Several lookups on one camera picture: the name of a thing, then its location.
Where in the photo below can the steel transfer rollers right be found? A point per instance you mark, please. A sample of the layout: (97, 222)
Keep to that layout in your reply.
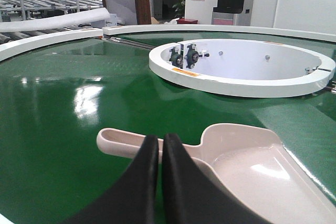
(332, 87)

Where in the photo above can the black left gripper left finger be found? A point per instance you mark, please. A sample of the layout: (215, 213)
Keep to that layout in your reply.
(131, 199)

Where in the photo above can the green pillow block bearing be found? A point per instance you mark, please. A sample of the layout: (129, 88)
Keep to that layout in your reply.
(193, 55)
(176, 59)

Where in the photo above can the green conveyor belt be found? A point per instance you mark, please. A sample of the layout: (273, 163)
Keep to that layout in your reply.
(55, 99)

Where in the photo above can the steel transfer rollers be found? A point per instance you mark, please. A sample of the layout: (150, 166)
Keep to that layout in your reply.
(332, 87)
(128, 42)

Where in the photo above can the white foam roll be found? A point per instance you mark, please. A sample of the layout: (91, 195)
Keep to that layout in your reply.
(84, 17)

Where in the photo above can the green pillow block bearing right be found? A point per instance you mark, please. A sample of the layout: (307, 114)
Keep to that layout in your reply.
(193, 55)

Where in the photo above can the white outer conveyor rim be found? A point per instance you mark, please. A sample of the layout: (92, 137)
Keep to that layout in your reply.
(226, 28)

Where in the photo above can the white outer rim segment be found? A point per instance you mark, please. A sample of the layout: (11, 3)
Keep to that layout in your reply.
(17, 47)

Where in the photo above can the steel transfer rollers rear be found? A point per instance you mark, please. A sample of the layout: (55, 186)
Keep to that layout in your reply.
(128, 42)

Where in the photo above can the beige plastic dustpan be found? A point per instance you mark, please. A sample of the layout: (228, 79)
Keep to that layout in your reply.
(248, 162)

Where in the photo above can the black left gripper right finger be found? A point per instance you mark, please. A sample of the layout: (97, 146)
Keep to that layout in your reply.
(191, 197)

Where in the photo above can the green pillow block bearing left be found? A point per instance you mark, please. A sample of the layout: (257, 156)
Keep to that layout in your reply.
(176, 59)

